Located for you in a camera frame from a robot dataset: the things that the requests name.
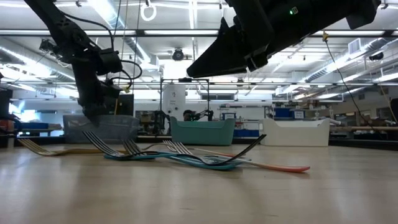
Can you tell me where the blue storage box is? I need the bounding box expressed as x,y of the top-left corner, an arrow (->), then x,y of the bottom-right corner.
273,107 -> 305,121

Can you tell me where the teal plastic bin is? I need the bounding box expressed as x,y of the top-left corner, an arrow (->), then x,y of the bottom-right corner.
170,116 -> 236,146

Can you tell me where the translucent grey plastic bin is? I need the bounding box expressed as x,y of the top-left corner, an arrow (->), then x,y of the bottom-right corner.
63,114 -> 140,144

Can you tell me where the white pillar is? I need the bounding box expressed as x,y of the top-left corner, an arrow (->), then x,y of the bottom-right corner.
162,83 -> 187,125

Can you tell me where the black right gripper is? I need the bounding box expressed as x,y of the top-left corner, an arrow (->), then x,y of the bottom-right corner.
186,0 -> 315,79

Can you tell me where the blue crate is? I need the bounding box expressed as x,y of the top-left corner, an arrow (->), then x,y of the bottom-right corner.
233,129 -> 261,138

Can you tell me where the black monitor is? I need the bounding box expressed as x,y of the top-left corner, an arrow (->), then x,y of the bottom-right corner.
115,94 -> 135,117

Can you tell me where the black overhead light bar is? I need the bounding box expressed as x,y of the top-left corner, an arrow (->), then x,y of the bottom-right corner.
0,29 -> 398,38

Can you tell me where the person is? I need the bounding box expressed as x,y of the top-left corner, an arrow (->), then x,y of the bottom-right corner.
182,109 -> 196,122

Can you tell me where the gold fork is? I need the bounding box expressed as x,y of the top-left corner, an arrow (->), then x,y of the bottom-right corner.
23,139 -> 172,156
17,138 -> 128,157

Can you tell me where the yellow and black hanging cable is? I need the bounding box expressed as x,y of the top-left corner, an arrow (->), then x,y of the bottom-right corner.
317,29 -> 376,131

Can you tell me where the black metal frame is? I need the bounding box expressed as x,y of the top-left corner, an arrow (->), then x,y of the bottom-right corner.
160,77 -> 211,134

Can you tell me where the white plastic bin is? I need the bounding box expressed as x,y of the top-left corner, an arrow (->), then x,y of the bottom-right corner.
259,118 -> 331,147

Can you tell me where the black equipment box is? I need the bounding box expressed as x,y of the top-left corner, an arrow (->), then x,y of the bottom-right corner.
0,89 -> 14,118

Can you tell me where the black table edge rail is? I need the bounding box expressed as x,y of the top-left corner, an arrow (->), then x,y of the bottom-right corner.
0,134 -> 398,152

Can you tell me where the wooden workbench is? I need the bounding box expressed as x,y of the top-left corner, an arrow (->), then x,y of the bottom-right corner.
329,125 -> 398,132

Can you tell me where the silver ceiling duct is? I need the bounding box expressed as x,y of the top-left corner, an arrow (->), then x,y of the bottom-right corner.
88,0 -> 152,63

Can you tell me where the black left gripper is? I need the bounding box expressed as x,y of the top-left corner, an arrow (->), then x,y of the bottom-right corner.
72,57 -> 123,126

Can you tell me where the white hanging ring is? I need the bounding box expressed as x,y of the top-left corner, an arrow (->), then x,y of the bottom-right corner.
140,2 -> 157,22

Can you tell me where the black fork blue handle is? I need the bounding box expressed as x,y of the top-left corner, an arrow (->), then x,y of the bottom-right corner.
83,131 -> 242,172
104,134 -> 267,167
123,139 -> 244,166

